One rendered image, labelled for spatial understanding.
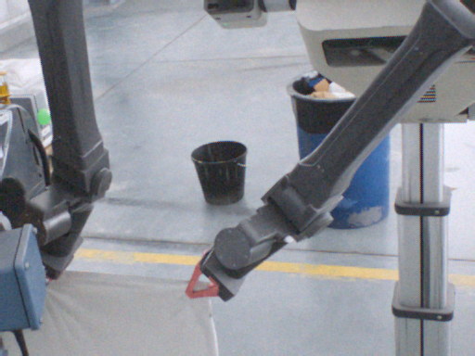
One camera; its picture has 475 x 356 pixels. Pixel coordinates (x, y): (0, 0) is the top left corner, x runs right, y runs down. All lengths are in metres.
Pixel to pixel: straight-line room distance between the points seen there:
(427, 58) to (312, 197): 0.25
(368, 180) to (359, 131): 2.48
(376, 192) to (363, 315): 0.73
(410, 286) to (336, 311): 1.23
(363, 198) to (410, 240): 1.76
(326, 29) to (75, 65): 0.48
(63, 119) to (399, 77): 0.44
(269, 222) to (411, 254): 0.72
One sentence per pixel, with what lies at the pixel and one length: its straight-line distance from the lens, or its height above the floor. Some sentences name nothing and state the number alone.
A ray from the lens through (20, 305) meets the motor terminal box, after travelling 0.83.
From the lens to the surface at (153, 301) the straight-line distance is 1.18.
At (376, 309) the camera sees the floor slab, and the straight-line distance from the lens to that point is 2.92.
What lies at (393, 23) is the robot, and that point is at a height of 1.38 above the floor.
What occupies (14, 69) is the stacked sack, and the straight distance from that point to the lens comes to 4.61.
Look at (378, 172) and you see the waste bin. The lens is 3.38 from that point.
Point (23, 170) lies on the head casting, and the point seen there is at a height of 1.22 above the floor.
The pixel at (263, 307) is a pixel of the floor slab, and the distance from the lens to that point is 2.95.
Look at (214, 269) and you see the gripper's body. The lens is 1.05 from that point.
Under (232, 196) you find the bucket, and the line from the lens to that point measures 3.74.
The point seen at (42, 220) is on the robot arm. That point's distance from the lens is 1.06.
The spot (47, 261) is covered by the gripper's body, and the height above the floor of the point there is 1.13.
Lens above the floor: 1.68
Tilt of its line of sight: 24 degrees down
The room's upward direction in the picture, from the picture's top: 9 degrees counter-clockwise
